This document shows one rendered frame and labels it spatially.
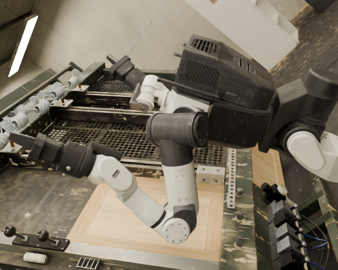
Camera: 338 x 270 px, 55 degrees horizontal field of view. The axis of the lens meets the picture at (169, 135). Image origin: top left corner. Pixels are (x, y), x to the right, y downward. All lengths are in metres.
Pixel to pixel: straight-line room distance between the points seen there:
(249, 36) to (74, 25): 4.09
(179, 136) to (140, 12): 6.18
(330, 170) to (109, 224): 0.81
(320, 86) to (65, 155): 0.73
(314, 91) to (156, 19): 5.99
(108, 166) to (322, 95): 0.64
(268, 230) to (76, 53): 7.10
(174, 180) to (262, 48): 4.40
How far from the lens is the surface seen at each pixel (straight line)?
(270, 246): 1.30
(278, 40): 5.13
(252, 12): 5.02
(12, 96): 2.74
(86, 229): 1.33
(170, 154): 0.87
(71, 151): 0.88
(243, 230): 1.26
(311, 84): 1.04
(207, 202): 1.40
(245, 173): 1.53
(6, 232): 1.23
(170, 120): 0.86
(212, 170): 1.49
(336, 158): 1.13
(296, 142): 1.06
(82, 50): 7.89
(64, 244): 1.26
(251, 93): 0.97
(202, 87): 0.96
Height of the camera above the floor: 1.46
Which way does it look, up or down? 9 degrees down
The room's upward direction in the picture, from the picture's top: 53 degrees counter-clockwise
